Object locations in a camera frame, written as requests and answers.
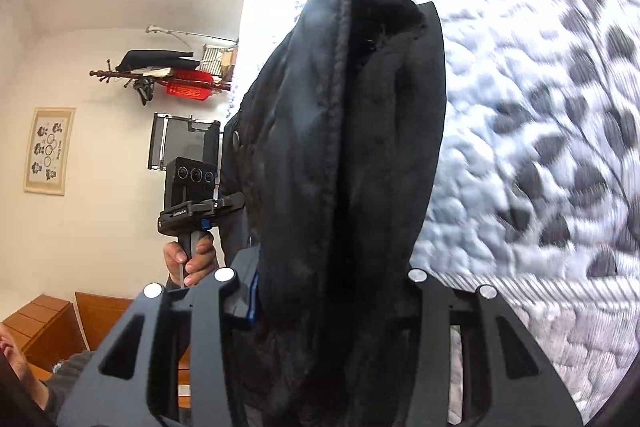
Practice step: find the black metal frame chair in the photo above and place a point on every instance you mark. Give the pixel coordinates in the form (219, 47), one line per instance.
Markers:
(175, 136)

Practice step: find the wooden coat rack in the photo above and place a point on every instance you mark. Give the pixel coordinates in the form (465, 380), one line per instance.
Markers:
(107, 75)

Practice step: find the red bag on rack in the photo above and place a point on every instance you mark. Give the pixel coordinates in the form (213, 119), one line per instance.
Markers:
(187, 89)

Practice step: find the black coat on rack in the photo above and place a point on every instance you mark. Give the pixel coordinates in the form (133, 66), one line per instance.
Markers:
(140, 59)

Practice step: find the grey quilted floral bedspread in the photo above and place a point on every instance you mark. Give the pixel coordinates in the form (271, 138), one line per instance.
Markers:
(536, 189)

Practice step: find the framed wall picture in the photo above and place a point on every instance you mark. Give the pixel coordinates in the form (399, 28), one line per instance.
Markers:
(47, 151)

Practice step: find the person's right hand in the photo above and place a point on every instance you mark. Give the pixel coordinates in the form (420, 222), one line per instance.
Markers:
(36, 390)

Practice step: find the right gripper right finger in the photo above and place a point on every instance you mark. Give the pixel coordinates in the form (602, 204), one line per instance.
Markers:
(507, 380)

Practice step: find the person's left hand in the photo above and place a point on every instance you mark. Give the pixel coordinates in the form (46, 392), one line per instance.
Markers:
(184, 270)

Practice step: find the black pants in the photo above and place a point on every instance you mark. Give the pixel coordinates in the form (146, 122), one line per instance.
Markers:
(334, 148)

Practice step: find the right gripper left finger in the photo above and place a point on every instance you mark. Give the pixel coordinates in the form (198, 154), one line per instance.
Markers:
(132, 379)

